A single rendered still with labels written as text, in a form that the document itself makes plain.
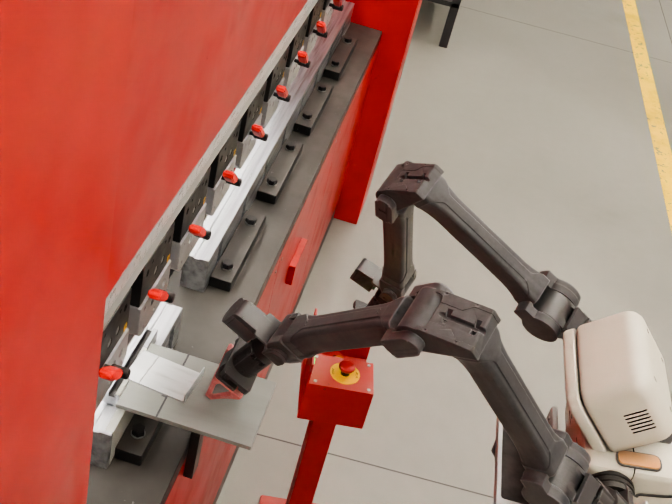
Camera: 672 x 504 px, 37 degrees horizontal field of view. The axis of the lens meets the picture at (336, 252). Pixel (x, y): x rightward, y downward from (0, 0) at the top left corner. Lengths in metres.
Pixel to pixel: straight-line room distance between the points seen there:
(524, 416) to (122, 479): 0.80
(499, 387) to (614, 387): 0.29
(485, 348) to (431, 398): 2.14
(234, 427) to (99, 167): 1.36
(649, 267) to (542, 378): 1.06
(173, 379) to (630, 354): 0.85
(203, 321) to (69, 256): 1.72
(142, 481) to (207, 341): 0.41
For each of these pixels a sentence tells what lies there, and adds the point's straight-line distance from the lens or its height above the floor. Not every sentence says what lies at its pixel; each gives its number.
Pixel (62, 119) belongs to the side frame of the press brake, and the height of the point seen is 2.13.
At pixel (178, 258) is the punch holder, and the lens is 1.88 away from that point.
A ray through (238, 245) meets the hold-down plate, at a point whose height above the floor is 0.90.
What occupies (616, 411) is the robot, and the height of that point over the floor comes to 1.32.
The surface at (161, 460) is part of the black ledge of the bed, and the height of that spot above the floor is 0.88.
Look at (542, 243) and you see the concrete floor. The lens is 4.50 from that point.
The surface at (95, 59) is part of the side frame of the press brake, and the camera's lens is 0.51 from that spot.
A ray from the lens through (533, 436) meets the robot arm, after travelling 1.55.
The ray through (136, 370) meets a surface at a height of 1.00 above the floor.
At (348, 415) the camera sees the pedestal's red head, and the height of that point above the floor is 0.70.
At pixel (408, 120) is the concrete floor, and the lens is 5.10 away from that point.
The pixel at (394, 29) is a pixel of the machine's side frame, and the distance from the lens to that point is 3.79.
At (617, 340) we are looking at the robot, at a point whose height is 1.37.
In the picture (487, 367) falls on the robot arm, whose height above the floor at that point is 1.48.
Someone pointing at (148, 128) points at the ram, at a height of 1.64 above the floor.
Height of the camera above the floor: 2.39
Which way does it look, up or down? 36 degrees down
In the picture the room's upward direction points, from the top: 15 degrees clockwise
